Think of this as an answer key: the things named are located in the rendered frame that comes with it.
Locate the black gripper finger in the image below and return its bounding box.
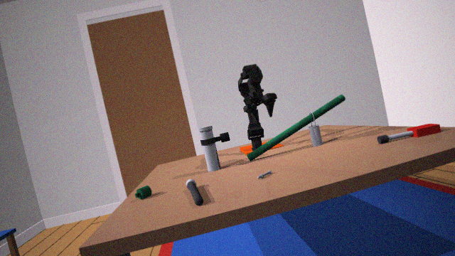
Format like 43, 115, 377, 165
263, 100, 276, 117
246, 110, 259, 123

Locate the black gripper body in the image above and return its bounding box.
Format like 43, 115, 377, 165
243, 87, 277, 112

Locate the dark grey cup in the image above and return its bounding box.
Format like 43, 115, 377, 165
200, 132, 230, 146

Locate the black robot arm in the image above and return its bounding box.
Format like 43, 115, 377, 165
238, 63, 264, 151

